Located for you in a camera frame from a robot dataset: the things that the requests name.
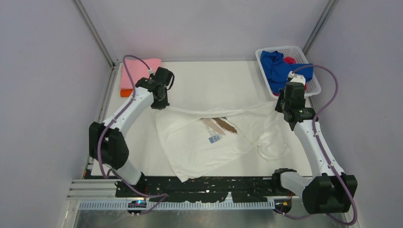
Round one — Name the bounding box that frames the white printed t shirt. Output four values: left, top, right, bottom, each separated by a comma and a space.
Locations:
155, 102, 290, 182

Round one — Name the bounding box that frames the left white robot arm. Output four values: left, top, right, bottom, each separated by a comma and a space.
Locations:
89, 67, 174, 197

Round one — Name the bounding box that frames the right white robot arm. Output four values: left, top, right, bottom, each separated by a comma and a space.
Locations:
271, 73, 357, 214

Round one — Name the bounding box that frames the folded pink t shirt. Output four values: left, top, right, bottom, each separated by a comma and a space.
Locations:
119, 58, 162, 90

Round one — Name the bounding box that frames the blue t shirt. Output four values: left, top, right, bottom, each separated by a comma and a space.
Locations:
260, 51, 310, 96

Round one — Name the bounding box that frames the white plastic basket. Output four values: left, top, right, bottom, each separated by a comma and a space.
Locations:
255, 45, 322, 100

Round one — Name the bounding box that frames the red t shirt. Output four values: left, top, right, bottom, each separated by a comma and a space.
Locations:
270, 57, 305, 96

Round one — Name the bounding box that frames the folded orange t shirt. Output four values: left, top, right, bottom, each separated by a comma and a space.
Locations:
120, 89, 133, 97

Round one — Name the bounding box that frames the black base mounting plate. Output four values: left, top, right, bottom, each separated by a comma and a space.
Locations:
115, 176, 303, 204

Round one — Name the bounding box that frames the white slotted cable duct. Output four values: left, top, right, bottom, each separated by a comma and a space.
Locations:
78, 200, 275, 210

